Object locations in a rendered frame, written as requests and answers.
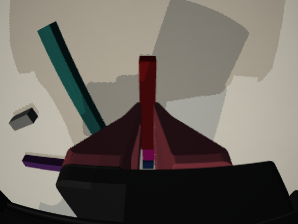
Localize dark red rod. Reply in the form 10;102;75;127
139;56;157;150

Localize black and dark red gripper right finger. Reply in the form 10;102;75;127
153;102;233;169

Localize turquoise rod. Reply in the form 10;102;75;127
37;21;106;134

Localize small dark blue block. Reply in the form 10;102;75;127
143;160;154;169

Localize purple rod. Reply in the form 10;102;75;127
22;154;64;172

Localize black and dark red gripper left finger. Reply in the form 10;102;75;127
62;102;142;169

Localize magenta rod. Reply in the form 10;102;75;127
143;149;154;160

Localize grey rectangular block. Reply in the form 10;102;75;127
9;108;38;131

